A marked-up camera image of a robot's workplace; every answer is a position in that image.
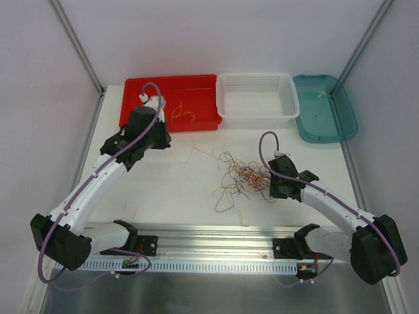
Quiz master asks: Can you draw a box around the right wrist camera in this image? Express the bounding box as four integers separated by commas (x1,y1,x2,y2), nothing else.
274,150,291,158

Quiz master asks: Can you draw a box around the left aluminium frame post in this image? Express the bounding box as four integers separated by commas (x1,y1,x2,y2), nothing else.
48,0,105,96

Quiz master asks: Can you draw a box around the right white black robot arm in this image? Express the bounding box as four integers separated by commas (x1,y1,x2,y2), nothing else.
268,155,408,285

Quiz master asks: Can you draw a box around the red plastic tray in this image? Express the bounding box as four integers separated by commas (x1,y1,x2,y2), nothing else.
119,74,222,133

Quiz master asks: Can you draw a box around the purple cable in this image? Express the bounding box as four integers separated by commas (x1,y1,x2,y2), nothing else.
37,82,166,290
259,131,403,288

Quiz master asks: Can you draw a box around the aluminium frame post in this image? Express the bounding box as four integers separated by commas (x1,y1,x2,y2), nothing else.
338,0,395,83
48,0,105,96

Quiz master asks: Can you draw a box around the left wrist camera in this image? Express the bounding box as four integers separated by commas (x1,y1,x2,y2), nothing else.
138,94,166,111

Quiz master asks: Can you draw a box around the white slotted cable duct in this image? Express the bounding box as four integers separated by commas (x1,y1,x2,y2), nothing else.
78,260,299,275

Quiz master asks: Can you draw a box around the aluminium extrusion rail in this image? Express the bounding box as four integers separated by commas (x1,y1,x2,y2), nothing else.
86,224,354,262

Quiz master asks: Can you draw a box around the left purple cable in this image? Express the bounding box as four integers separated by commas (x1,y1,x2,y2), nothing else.
37,82,166,290

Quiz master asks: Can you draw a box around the white perforated plastic basket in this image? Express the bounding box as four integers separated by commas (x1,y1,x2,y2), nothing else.
215,73,300,130

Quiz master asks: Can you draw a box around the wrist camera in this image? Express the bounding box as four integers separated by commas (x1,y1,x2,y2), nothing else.
138,94,166,111
274,150,291,158

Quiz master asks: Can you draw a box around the right aluminium frame post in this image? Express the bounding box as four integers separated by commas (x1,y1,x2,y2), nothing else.
338,0,395,83

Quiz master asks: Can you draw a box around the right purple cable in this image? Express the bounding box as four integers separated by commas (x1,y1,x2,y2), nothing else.
259,131,403,288

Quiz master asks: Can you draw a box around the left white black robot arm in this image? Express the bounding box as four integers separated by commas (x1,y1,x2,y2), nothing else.
30,105,171,271

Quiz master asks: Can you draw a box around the teal transparent plastic tray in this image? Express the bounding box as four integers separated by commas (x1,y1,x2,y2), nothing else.
293,75,358,144

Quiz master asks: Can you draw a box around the multicolour wire bundle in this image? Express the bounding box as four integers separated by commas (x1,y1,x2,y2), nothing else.
211,150,279,213

